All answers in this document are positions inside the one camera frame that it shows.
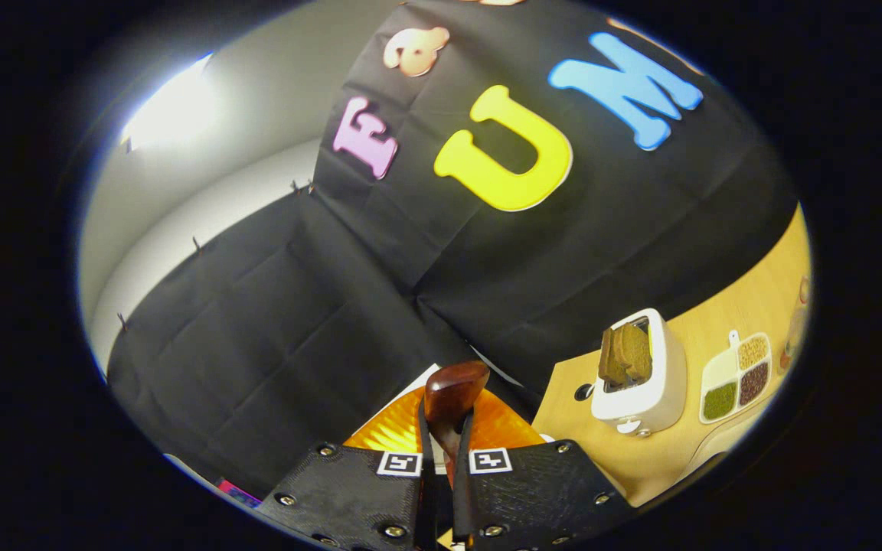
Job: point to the colourful printed object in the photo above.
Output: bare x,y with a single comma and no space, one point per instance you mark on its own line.
238,492

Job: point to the brown bread slice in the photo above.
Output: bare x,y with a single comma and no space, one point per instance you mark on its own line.
628,353

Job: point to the white divided grain dish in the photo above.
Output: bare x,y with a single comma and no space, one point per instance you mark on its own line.
719,371

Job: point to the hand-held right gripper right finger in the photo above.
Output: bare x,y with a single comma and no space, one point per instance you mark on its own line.
462,497

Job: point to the large ceiling light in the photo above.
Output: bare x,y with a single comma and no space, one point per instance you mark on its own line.
173,107

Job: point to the dark wooden spoon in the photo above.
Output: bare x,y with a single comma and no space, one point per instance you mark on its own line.
455,386

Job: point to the clear plastic bottle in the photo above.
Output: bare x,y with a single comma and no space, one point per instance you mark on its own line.
795,329

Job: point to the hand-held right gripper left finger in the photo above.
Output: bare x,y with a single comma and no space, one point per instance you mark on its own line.
427,497

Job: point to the white toaster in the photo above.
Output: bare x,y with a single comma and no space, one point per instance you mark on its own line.
667,375

